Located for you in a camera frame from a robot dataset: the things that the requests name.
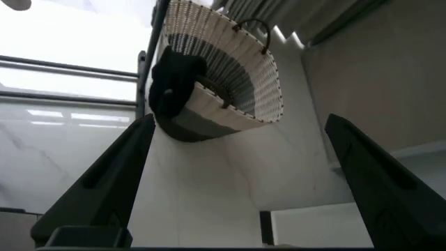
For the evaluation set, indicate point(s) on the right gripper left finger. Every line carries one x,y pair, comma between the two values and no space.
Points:
104,195

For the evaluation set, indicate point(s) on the white laundry basket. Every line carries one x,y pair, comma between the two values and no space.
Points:
251,69

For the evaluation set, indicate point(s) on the black garment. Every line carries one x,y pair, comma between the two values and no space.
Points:
174,80

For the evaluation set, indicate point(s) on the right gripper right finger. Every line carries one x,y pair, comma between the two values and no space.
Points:
390,198

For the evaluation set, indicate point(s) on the black clothes rack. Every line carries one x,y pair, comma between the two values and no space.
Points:
141,87

